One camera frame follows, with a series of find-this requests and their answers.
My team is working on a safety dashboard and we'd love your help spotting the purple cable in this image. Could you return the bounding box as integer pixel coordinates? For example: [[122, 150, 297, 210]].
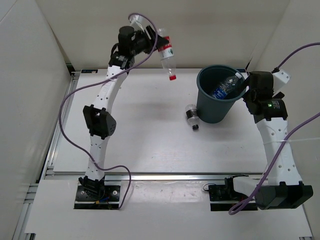
[[59, 12, 158, 210], [228, 42, 320, 216]]

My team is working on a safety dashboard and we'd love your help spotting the red label plastic bottle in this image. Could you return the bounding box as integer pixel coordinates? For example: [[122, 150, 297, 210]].
[[157, 28, 177, 81]]

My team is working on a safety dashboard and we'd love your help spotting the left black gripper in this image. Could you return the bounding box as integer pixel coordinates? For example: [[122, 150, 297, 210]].
[[130, 25, 170, 57]]

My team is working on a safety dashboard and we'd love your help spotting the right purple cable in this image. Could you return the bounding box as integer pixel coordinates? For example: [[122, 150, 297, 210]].
[[228, 42, 320, 216]]

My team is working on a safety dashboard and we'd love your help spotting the blue label Aquafina bottle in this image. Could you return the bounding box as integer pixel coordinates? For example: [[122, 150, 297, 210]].
[[210, 73, 242, 100]]

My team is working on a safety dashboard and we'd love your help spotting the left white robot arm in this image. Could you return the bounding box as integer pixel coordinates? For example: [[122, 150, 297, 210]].
[[79, 26, 170, 201]]

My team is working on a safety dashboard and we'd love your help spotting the aluminium front rail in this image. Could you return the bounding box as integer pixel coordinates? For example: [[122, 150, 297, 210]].
[[42, 172, 263, 182]]

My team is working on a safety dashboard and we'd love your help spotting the dark teal plastic bin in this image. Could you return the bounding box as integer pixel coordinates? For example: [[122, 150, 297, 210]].
[[196, 64, 248, 124]]

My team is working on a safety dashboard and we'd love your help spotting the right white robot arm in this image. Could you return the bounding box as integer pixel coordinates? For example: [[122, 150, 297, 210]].
[[224, 70, 320, 215]]

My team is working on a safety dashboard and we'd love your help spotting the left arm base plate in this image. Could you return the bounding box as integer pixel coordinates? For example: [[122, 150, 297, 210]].
[[73, 181, 122, 210]]

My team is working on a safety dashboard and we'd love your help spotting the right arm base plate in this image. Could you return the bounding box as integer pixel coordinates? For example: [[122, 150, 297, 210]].
[[202, 183, 248, 212]]

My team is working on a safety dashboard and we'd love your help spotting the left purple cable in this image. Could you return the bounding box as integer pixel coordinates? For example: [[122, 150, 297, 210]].
[[59, 12, 158, 210]]

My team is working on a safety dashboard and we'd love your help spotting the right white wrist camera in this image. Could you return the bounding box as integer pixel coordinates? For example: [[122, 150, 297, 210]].
[[272, 69, 291, 93]]

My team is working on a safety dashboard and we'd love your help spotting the black label plastic bottle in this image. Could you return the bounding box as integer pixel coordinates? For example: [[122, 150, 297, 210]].
[[185, 104, 200, 131]]

